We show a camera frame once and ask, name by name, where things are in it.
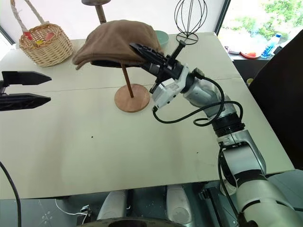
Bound black chair back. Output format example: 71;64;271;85
248;30;303;171

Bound plastic bottle blue label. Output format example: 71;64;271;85
260;33;283;59

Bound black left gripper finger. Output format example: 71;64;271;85
0;93;52;112
1;70;53;87

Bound red plate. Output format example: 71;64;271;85
240;50;260;59

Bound dark wooden hat stand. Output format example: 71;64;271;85
81;0;112;25

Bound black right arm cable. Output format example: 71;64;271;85
152;70;245;127

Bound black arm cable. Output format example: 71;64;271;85
152;70;245;127
0;161;22;227

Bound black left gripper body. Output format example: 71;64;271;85
0;80;9;96

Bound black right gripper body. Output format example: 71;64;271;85
149;40;187;93

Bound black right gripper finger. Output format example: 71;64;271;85
129;43;170;65
139;60;157;77

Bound dark rounded robot torso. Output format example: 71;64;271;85
81;218;187;227

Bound brown fabric cap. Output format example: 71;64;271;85
71;19;164;70

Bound wicker basket with handle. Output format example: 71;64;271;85
10;0;74;68

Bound white rounded robot foot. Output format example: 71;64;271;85
165;185;193;224
96;190;128;221

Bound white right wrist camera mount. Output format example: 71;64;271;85
151;65;190;111

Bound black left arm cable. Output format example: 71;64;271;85
0;161;22;227

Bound thin white floor cable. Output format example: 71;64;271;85
55;198;89;217

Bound black wire hat stand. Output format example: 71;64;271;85
174;0;208;46

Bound pale green bowl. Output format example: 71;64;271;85
154;30;170;48

